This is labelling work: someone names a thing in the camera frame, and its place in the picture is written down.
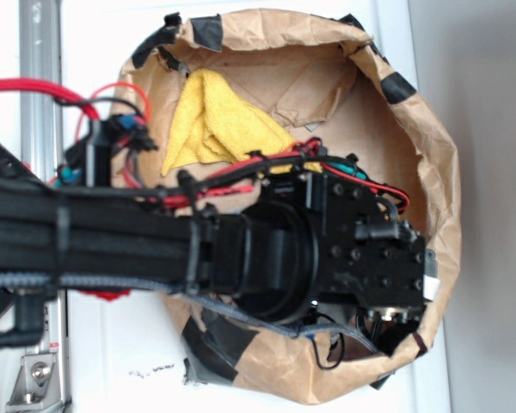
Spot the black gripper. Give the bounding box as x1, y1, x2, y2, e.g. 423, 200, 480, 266
300, 170, 439, 324

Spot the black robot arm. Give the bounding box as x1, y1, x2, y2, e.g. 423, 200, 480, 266
0, 139, 440, 348

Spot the brown paper bag bin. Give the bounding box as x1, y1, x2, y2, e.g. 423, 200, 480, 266
120, 9, 462, 404

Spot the yellow folded cloth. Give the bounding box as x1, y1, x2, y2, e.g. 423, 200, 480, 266
153, 68, 304, 176

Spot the metal corner bracket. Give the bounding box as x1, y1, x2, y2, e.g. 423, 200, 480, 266
6, 353, 62, 412

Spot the aluminium extrusion rail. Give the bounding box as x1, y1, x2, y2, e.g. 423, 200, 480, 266
19, 1, 72, 412

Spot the red cable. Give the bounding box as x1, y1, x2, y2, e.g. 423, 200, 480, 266
0, 77, 151, 143

